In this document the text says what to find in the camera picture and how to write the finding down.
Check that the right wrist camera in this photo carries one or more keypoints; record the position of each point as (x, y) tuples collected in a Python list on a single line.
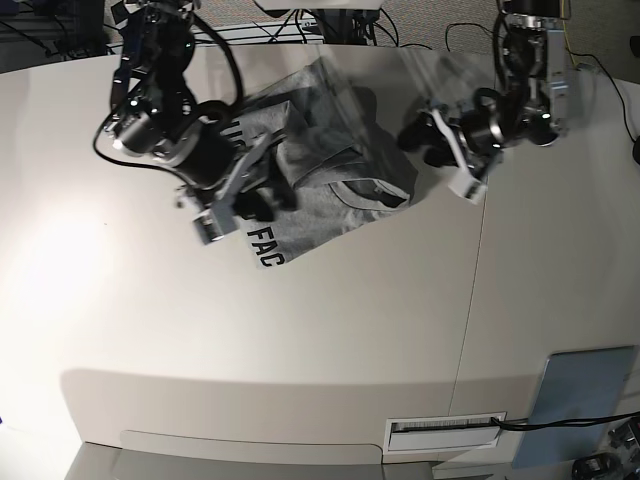
[(215, 223)]

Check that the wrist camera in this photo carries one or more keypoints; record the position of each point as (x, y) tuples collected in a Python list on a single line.
[(464, 185), (215, 223)]

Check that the white cable grommet tray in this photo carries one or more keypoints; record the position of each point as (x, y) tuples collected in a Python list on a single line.
[(405, 436)]

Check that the grey T-shirt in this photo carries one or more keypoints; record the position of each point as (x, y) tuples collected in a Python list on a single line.
[(344, 170)]

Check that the blue-grey mat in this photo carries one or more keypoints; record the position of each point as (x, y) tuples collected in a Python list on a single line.
[(577, 384)]

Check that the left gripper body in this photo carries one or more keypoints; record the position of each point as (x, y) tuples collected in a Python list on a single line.
[(480, 133)]

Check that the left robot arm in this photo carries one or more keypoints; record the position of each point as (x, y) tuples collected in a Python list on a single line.
[(529, 101)]

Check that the robot base stand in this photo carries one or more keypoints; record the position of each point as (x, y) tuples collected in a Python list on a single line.
[(340, 22)]

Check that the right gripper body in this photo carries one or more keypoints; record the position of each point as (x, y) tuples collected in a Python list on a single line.
[(206, 153)]

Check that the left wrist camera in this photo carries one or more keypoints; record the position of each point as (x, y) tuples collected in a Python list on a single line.
[(464, 185)]

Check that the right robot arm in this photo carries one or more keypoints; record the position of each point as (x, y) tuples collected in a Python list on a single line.
[(158, 124)]

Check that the black device bottom right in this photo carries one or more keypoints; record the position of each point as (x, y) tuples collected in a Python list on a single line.
[(599, 466)]

